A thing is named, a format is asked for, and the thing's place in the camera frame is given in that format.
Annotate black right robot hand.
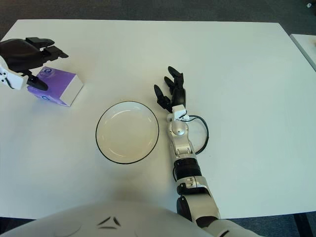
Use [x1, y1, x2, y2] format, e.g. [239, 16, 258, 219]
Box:
[154, 66, 186, 113]

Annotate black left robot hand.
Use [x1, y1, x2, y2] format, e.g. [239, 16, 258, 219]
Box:
[0, 37, 69, 90]

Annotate purple tissue paper pack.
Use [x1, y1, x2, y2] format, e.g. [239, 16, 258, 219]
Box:
[26, 66, 84, 107]

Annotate white plate with black rim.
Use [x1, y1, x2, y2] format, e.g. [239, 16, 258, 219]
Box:
[95, 100, 160, 164]

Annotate adjacent white table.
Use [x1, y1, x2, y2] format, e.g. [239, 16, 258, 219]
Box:
[290, 33, 316, 72]

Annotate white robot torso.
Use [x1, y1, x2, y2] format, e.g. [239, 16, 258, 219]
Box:
[0, 199, 272, 237]

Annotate black table leg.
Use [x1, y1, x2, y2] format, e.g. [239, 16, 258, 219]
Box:
[293, 213, 311, 237]

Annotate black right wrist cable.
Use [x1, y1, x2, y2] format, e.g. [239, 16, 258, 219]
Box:
[185, 115, 209, 155]

